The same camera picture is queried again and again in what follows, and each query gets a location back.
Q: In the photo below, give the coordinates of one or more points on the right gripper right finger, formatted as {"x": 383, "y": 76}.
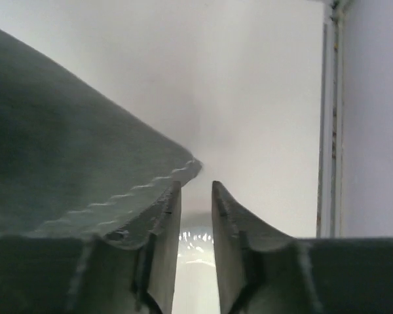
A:
{"x": 263, "y": 270}

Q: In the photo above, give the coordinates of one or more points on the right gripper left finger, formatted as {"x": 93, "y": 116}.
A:
{"x": 130, "y": 270}

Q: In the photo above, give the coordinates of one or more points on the grey cloth napkin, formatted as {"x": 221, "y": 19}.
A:
{"x": 72, "y": 162}

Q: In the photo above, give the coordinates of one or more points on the white bowl plate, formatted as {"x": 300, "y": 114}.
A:
{"x": 196, "y": 290}

